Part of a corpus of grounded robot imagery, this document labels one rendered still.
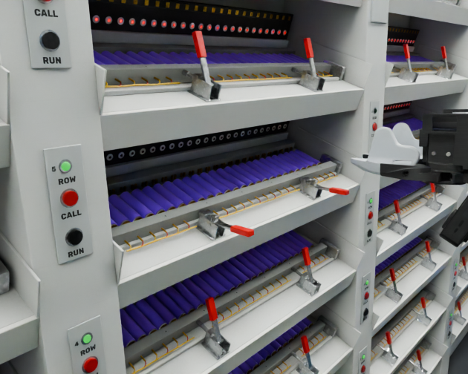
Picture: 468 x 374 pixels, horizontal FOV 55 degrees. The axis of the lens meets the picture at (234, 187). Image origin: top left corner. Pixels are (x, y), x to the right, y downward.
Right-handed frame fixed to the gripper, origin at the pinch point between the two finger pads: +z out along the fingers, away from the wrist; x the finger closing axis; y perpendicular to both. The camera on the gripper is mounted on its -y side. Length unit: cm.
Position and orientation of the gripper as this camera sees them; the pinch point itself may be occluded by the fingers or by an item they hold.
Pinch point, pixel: (366, 164)
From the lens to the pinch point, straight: 64.3
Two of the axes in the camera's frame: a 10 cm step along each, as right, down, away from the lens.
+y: -0.5, -9.7, -2.2
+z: -7.4, -1.1, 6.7
